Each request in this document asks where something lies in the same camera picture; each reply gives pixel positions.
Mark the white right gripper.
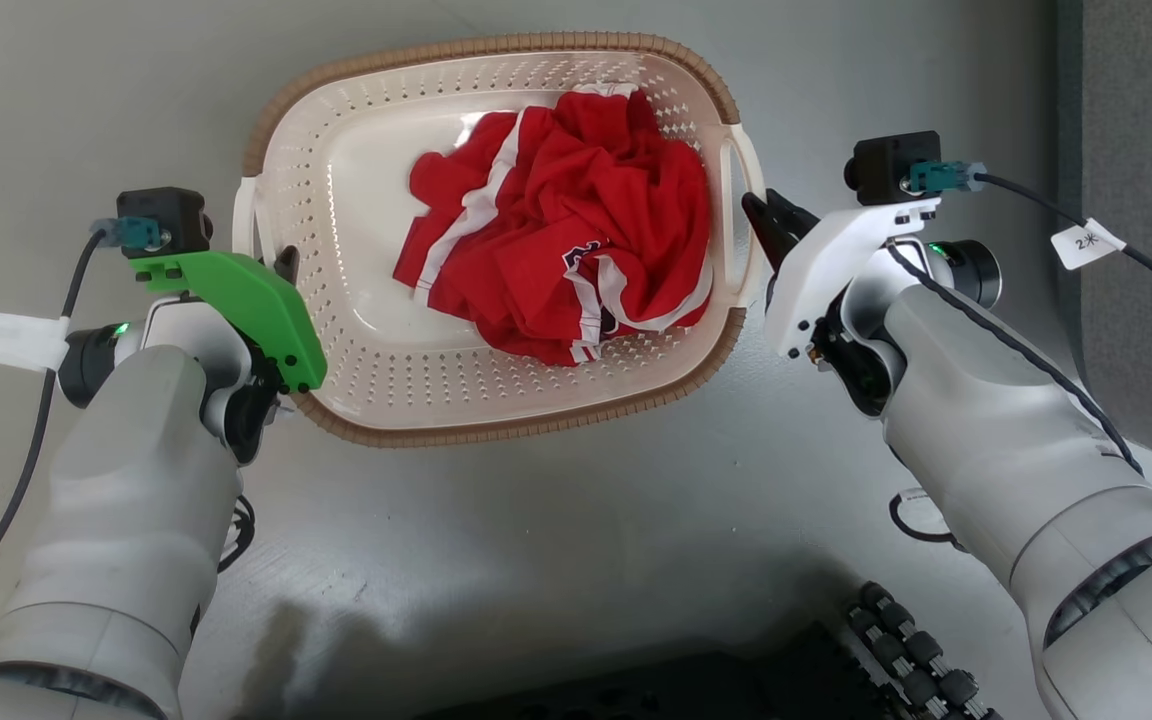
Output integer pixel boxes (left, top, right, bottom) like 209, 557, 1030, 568
741, 187, 942, 361

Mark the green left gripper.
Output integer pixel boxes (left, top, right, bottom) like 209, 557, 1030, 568
136, 246, 329, 393

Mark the white perforated laundry basket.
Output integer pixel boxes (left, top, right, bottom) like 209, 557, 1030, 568
232, 32, 769, 448

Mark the red and white garment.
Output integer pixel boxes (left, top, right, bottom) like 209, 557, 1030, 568
393, 84, 715, 367

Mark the black left camera cable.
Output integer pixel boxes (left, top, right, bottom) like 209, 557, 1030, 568
0, 216, 167, 647

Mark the black camera cable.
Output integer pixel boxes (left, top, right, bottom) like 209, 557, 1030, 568
906, 159, 1152, 521
0, 216, 167, 647

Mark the black right camera cable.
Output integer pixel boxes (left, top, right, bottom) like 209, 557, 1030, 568
906, 159, 1152, 521

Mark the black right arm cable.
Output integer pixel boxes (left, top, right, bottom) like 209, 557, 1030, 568
883, 238, 1146, 477

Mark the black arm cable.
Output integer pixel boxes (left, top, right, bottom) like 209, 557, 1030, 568
883, 238, 1146, 477
217, 494, 258, 574

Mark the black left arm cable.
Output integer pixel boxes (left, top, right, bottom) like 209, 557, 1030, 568
217, 494, 258, 574

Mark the white printed cable tag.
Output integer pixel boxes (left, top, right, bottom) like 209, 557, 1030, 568
1050, 217, 1128, 272

